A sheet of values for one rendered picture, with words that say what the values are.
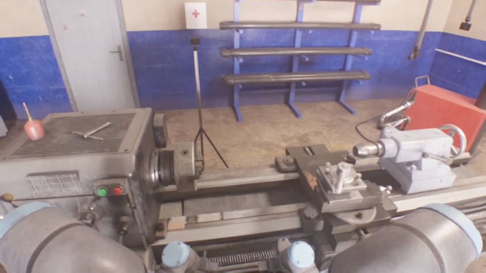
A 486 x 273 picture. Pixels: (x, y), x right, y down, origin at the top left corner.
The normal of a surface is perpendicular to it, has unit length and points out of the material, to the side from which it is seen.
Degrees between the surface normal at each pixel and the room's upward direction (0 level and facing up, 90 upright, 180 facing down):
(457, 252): 45
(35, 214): 15
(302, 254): 19
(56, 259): 32
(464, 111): 90
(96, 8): 90
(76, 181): 90
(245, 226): 36
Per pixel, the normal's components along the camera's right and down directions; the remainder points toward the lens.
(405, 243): -0.29, -0.83
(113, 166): 0.12, -0.29
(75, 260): 0.42, -0.58
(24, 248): -0.22, -0.47
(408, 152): 0.15, 0.41
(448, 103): -0.88, 0.22
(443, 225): 0.05, -0.84
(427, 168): 0.15, 0.07
